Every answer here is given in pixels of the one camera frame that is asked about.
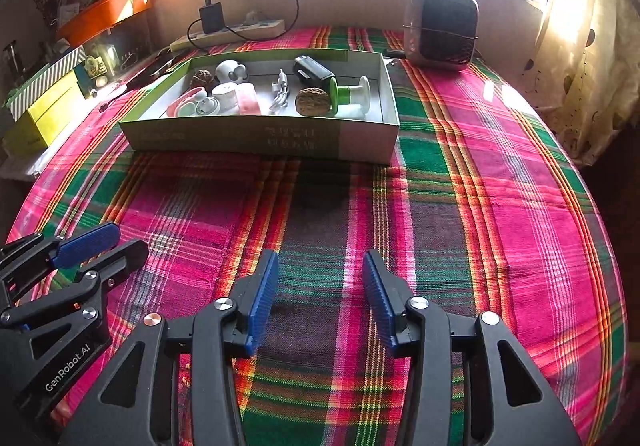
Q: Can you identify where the white panda dome gadget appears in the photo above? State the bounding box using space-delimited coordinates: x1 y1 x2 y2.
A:
216 60 249 83

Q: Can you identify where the grey space heater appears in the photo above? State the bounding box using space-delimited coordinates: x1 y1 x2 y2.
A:
385 0 480 73

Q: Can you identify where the orange tray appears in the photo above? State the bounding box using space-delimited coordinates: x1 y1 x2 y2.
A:
56 0 152 47

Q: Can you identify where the pink green plaid blanket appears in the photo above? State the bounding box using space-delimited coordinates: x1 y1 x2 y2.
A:
10 24 628 446

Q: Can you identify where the small white knob massager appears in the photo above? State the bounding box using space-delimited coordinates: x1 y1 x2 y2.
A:
192 94 221 117

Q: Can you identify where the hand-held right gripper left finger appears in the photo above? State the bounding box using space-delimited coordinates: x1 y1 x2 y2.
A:
57 249 281 446

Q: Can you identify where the pink green cable winder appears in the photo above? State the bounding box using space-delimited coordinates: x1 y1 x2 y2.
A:
166 87 207 118

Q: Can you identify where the black power adapter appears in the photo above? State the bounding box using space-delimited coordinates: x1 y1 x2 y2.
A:
199 3 223 34

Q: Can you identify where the white charging cable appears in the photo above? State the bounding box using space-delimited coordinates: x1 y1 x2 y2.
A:
269 69 292 114

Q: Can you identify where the cream dotted curtain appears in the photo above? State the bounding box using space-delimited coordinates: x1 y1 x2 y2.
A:
530 0 640 167

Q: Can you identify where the green white spool massager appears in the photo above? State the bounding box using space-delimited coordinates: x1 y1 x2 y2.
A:
327 75 372 119

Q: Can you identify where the yellow box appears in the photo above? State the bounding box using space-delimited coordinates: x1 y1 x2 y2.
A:
2 76 83 149

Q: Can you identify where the white bottle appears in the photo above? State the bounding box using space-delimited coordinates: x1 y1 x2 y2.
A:
211 82 241 113

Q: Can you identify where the white power strip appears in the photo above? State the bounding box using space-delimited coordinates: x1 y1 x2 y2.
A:
169 18 286 52

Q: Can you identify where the green white striped box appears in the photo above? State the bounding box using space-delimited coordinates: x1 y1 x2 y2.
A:
2 46 87 119

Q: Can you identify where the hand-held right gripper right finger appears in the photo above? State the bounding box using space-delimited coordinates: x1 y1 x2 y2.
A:
362 249 583 446

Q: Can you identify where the black cylinder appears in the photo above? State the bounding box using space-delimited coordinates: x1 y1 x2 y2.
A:
292 55 337 90

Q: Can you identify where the black plug-tipped cable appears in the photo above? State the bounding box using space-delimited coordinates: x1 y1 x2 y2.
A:
97 91 131 114

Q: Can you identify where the green white cardboard box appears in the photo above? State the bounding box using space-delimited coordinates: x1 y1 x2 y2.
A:
119 50 401 164

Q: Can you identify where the black smartphone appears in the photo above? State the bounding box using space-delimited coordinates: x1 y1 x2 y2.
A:
127 59 176 90

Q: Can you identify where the small green card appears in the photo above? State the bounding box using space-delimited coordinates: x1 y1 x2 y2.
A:
82 54 111 82

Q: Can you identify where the black adapter cable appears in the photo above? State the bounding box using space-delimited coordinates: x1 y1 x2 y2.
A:
187 0 300 54

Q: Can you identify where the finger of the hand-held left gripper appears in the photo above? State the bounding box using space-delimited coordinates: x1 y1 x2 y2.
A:
0 221 122 302
0 239 150 362

